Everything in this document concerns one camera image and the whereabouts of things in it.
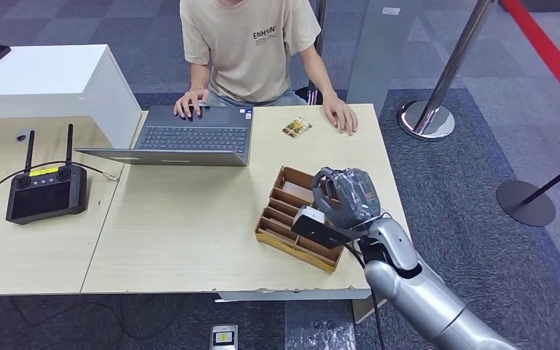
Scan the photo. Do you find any person's left hand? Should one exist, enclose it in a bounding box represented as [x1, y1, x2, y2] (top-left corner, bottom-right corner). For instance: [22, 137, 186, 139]
[322, 92, 359, 136]

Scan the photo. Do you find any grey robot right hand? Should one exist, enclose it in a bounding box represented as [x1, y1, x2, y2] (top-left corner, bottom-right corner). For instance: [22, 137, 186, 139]
[311, 166, 383, 231]

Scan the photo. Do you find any person's right hand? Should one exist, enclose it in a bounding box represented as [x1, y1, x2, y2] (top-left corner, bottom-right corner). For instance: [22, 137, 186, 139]
[174, 88, 211, 120]

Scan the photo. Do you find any brown wooden compartment tray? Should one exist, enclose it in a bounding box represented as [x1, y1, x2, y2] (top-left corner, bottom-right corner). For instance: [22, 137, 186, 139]
[254, 166, 346, 276]

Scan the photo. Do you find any gold patterned card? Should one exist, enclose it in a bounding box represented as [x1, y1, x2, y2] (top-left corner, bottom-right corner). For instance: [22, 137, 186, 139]
[282, 117, 314, 139]

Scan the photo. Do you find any person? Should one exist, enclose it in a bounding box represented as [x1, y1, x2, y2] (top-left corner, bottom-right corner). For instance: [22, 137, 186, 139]
[174, 0, 359, 136]

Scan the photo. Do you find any grey open laptop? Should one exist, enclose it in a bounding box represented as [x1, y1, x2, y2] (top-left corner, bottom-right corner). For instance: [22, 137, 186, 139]
[75, 105, 254, 168]

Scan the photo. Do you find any white desk underframe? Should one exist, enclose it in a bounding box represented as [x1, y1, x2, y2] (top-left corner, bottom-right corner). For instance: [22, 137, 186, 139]
[214, 289, 389, 324]

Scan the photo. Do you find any plastic film covered base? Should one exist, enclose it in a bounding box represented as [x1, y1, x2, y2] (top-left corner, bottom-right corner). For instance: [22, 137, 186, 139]
[284, 299, 357, 350]

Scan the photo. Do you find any white counter box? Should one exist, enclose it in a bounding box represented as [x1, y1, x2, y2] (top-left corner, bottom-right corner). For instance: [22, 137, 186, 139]
[0, 44, 143, 149]

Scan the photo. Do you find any black remote controller with antennas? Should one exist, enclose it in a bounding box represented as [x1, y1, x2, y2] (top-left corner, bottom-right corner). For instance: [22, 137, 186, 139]
[5, 124, 89, 225]

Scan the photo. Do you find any steel floor socket plate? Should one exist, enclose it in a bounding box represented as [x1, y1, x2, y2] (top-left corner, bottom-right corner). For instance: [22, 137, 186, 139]
[211, 324, 239, 350]

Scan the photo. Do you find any red barrier belt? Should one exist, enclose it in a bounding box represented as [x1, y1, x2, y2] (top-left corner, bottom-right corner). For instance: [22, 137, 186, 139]
[499, 0, 560, 121]

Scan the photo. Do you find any black white wrist camera box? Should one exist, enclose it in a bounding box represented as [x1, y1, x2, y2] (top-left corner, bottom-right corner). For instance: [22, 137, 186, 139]
[291, 205, 358, 249]

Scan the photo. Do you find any chrome stanchion post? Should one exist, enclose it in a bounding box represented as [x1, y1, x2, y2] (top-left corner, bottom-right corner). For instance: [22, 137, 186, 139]
[398, 0, 496, 142]

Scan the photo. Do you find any black controller cable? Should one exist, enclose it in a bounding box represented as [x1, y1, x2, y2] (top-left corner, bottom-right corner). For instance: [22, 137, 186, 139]
[0, 160, 119, 212]

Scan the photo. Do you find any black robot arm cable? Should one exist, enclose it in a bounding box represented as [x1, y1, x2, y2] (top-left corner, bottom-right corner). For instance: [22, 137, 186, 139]
[343, 241, 387, 350]

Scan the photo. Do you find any black stanchion post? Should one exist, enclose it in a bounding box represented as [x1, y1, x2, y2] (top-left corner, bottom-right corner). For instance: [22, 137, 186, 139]
[496, 153, 560, 228]

